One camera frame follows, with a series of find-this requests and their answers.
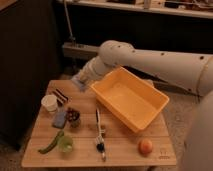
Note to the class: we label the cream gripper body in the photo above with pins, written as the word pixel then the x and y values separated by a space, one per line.
pixel 83 77

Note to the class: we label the blue grey towel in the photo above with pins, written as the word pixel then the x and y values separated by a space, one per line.
pixel 79 85

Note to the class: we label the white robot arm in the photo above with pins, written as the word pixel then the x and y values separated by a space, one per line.
pixel 190 71

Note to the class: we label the dark patterned cup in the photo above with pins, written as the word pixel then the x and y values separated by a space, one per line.
pixel 73 117

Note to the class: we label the white paper cup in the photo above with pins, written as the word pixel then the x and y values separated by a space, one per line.
pixel 49 102

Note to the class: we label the green plastic cup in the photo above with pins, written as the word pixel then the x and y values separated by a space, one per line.
pixel 65 144

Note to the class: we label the striped brown chocolate block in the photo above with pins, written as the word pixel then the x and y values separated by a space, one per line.
pixel 60 96

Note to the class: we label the metal pole stand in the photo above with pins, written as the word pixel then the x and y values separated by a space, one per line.
pixel 72 38

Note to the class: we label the orange plastic bin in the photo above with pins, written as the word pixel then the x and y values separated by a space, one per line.
pixel 132 100

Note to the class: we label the green bean pod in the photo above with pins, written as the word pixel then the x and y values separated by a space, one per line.
pixel 52 144

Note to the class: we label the orange fruit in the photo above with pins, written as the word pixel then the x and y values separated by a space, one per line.
pixel 145 146

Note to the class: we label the low wooden shelf rail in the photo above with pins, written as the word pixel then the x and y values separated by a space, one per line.
pixel 79 51

